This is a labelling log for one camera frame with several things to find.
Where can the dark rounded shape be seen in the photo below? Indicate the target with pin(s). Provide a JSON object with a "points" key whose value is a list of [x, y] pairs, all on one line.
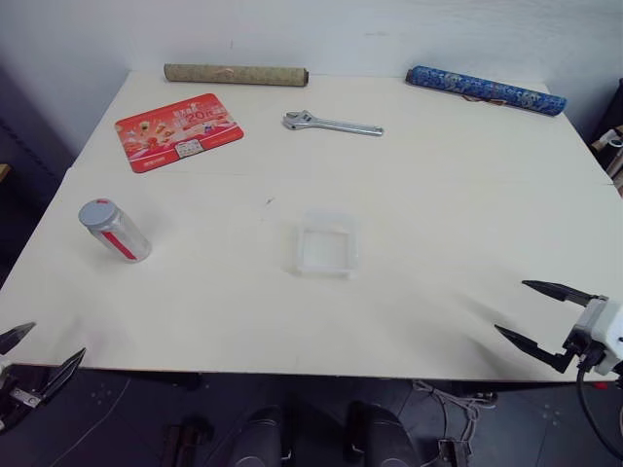
{"points": [[379, 435], [258, 438]]}

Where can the blue patterned rolled scroll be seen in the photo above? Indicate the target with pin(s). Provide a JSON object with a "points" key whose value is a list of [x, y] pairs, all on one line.
{"points": [[487, 90]]}

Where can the brown rolled scroll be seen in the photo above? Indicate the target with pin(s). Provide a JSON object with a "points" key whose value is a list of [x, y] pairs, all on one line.
{"points": [[233, 75]]}

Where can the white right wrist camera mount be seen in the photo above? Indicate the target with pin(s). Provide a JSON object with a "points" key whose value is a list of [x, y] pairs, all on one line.
{"points": [[606, 323]]}

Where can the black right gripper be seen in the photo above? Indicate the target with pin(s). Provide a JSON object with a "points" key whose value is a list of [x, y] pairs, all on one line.
{"points": [[586, 351]]}

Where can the silver adjustable wrench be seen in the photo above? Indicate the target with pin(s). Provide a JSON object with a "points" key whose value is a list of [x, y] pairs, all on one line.
{"points": [[340, 126]]}

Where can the clear bottle with red stripe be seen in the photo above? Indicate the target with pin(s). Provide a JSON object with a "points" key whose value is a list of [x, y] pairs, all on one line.
{"points": [[129, 240]]}

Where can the grey plastic container lid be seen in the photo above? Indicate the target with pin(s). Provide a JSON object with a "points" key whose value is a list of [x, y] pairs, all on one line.
{"points": [[97, 213]]}

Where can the small brown floor box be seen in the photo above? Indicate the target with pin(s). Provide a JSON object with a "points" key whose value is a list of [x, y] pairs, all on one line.
{"points": [[455, 452]]}

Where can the brown cardboard box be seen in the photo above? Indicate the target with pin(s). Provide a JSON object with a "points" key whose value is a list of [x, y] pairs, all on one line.
{"points": [[615, 168]]}

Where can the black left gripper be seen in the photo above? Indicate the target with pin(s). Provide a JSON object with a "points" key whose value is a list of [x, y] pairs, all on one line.
{"points": [[19, 401]]}

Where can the clear square plastic container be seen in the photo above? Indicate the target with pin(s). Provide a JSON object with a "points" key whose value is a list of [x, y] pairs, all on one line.
{"points": [[325, 245]]}

